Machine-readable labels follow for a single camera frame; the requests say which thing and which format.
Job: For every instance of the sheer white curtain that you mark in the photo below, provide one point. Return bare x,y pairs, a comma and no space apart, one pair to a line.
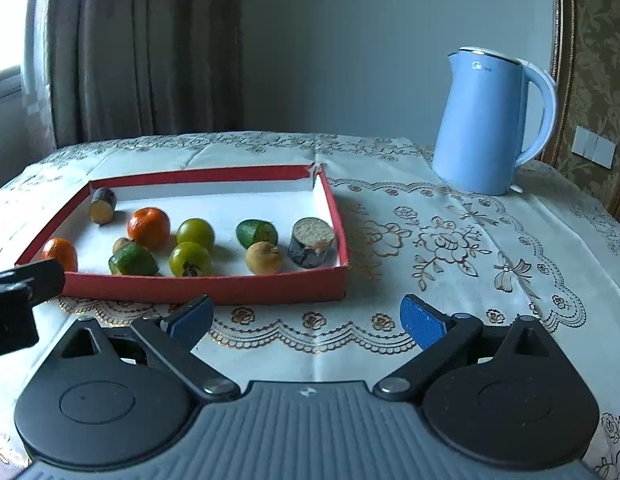
37,60

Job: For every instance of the brown curtain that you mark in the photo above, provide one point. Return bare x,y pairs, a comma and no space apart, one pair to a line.
150,45

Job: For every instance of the window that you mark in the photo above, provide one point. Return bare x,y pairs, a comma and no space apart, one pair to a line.
5,10

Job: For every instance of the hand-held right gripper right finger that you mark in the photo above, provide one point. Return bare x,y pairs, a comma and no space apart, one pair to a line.
422,320

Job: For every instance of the mandarin orange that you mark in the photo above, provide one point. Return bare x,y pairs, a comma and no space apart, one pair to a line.
148,227
60,252

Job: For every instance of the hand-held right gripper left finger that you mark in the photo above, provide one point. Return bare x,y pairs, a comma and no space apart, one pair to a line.
192,317

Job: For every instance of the white wall switch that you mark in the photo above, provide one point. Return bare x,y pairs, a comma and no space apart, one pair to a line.
604,152
583,141

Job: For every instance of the red cardboard box tray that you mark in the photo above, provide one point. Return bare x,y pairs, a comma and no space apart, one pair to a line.
225,207

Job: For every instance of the white embroidered tablecloth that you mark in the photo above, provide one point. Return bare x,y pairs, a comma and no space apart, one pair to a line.
439,240

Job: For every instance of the light blue electric kettle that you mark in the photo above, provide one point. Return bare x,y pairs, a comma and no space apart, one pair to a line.
479,125

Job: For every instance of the gold wall moulding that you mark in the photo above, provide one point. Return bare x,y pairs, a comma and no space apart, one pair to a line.
563,35

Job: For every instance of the green tomato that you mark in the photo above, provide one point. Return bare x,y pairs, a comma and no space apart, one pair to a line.
195,232
190,259

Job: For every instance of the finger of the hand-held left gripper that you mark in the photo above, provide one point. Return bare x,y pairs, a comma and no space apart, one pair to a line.
42,277

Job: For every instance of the cut green lime half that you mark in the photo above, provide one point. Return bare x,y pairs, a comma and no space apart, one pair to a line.
255,232
132,260

